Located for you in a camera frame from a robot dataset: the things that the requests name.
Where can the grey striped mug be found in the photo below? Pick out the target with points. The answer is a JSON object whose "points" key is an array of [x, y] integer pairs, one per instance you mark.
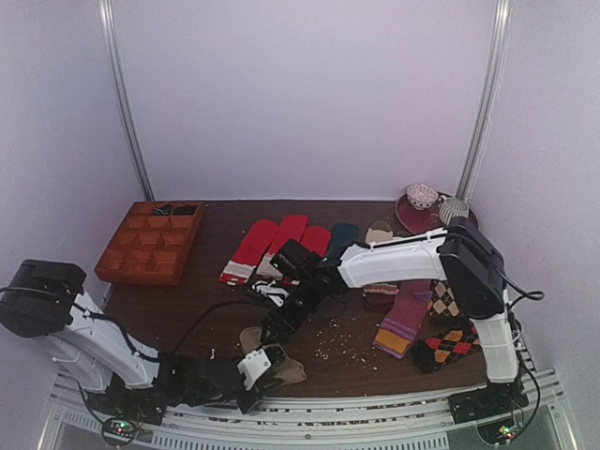
{"points": [[452, 207]]}

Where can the left aluminium frame post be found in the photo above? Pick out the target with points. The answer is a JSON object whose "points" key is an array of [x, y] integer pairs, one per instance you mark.
{"points": [[106, 16]]}

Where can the beige brown striped sock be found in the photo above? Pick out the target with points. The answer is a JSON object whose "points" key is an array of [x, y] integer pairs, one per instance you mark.
{"points": [[379, 297]]}

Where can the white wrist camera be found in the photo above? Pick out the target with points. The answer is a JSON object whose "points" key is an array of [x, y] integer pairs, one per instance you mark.
{"points": [[253, 366], [277, 295]]}

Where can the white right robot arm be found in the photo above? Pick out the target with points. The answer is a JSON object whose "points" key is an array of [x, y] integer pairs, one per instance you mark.
{"points": [[458, 253]]}

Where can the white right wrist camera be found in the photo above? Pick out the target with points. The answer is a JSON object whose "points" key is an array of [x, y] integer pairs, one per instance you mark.
{"points": [[277, 295]]}

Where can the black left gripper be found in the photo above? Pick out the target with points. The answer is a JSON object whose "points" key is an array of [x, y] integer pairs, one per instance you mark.
{"points": [[246, 406]]}

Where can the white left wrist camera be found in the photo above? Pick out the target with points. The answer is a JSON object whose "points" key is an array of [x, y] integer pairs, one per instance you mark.
{"points": [[253, 366]]}

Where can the red sock white cuff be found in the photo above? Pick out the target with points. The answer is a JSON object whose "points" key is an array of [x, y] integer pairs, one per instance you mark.
{"points": [[247, 257]]}

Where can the white patterned bowl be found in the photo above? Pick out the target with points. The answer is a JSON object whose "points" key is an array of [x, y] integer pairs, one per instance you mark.
{"points": [[421, 196]]}

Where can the aluminium frame post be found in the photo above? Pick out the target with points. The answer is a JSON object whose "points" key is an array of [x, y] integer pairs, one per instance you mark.
{"points": [[490, 90], [106, 16]]}

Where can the wooden compartment tray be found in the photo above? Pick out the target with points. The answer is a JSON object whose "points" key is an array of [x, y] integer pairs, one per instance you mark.
{"points": [[151, 250]]}

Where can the striped rolled sock in tray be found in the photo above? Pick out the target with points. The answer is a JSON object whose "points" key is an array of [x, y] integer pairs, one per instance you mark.
{"points": [[163, 210]]}

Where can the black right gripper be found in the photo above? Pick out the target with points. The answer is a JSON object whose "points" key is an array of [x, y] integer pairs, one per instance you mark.
{"points": [[277, 323]]}

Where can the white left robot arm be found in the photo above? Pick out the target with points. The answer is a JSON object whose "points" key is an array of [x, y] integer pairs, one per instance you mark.
{"points": [[118, 375]]}

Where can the orange purple striped sock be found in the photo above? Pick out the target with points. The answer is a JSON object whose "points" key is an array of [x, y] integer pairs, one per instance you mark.
{"points": [[401, 325]]}

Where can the red round plate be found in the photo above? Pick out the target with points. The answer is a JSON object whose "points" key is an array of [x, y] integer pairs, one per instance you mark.
{"points": [[417, 221]]}

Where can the brown argyle sock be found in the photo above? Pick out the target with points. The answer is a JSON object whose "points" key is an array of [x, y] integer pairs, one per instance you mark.
{"points": [[443, 307]]}

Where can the red sock beige cuff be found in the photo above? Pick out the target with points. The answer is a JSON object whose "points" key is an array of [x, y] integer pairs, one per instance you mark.
{"points": [[290, 227]]}

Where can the dark green monkey sock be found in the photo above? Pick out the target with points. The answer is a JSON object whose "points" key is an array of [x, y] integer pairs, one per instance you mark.
{"points": [[343, 235]]}

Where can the red orange argyle sock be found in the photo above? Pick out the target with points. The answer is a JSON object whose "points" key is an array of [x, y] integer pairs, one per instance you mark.
{"points": [[438, 351]]}

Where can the tan ribbed sock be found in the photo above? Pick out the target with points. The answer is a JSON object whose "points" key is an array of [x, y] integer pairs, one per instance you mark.
{"points": [[285, 370]]}

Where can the red sock spotted cuff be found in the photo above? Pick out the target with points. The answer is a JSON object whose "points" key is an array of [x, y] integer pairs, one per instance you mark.
{"points": [[316, 240]]}

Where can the right aluminium frame post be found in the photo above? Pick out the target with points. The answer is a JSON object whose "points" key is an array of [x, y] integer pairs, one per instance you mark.
{"points": [[490, 90]]}

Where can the cream short sock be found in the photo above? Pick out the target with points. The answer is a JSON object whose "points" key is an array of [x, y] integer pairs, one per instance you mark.
{"points": [[402, 234]]}

